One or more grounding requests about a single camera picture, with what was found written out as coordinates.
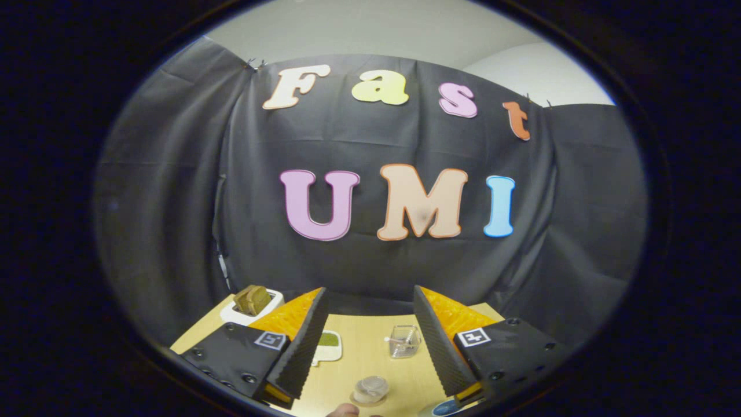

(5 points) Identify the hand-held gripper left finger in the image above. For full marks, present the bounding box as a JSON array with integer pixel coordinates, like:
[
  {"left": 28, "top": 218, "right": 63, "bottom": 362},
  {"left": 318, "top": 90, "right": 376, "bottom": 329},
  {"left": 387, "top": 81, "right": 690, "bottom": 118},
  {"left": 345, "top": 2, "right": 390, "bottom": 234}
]
[{"left": 181, "top": 287, "right": 329, "bottom": 409}]

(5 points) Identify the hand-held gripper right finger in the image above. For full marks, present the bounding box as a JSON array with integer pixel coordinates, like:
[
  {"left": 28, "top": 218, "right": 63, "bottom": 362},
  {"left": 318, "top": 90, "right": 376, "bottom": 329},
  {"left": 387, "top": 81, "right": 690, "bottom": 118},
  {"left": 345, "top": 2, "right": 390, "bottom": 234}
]
[{"left": 413, "top": 284, "right": 571, "bottom": 406}]

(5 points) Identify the white cup with blue inside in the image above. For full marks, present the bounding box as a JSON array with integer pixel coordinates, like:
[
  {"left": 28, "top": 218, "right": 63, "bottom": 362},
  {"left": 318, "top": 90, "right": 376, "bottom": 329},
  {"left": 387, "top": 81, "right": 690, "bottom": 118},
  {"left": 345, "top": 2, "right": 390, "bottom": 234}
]
[{"left": 418, "top": 398, "right": 468, "bottom": 417}]

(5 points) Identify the clear glass bottle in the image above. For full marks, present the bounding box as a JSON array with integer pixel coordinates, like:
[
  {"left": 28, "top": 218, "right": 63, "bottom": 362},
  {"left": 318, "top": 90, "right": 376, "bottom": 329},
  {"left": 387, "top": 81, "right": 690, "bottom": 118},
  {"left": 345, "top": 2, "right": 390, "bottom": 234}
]
[{"left": 352, "top": 375, "right": 390, "bottom": 405}]

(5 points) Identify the white divided seasoning dish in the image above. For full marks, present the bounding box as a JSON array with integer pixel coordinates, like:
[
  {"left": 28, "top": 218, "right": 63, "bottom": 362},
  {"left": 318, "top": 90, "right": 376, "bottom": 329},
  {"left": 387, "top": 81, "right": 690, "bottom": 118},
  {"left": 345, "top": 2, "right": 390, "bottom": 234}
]
[{"left": 311, "top": 330, "right": 343, "bottom": 367}]

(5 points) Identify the wooden table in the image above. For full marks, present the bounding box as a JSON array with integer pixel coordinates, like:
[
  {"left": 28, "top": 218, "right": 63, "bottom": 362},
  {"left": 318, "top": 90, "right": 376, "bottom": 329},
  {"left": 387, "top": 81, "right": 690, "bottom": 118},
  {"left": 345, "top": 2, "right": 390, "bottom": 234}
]
[{"left": 170, "top": 294, "right": 505, "bottom": 417}]

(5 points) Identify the brown toast slice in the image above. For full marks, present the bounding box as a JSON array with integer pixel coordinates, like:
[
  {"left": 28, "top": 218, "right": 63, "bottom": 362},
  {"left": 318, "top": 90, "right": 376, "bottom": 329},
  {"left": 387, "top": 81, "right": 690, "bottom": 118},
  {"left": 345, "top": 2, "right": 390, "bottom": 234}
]
[{"left": 233, "top": 285, "right": 273, "bottom": 316}]

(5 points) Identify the white toaster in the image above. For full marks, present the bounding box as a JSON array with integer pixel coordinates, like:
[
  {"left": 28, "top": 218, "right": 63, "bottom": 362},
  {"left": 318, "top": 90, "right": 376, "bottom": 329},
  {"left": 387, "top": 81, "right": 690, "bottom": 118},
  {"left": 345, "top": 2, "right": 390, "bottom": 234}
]
[{"left": 220, "top": 285, "right": 285, "bottom": 326}]

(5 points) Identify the clear glass wire holder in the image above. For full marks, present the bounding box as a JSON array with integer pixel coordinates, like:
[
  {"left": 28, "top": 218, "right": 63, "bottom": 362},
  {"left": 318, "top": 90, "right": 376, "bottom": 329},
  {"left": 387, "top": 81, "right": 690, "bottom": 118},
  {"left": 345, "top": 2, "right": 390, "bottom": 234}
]
[{"left": 388, "top": 325, "right": 422, "bottom": 359}]

